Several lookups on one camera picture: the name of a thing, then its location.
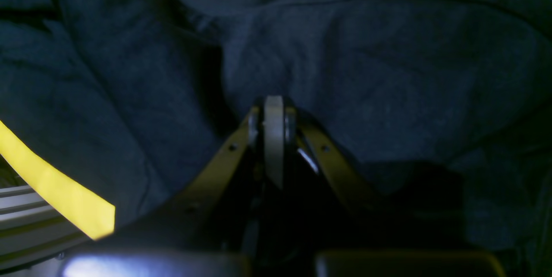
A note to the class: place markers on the dark navy T-shirt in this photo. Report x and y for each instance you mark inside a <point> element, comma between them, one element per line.
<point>444,105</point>

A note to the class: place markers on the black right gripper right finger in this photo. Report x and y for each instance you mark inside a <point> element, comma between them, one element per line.
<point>354,230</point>

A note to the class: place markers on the yellow table cloth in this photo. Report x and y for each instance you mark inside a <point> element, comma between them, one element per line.
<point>60,190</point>

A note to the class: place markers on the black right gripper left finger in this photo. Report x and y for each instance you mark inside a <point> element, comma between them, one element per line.
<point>198,233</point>

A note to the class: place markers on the aluminium frame rail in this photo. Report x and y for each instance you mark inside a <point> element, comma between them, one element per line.
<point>31,230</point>

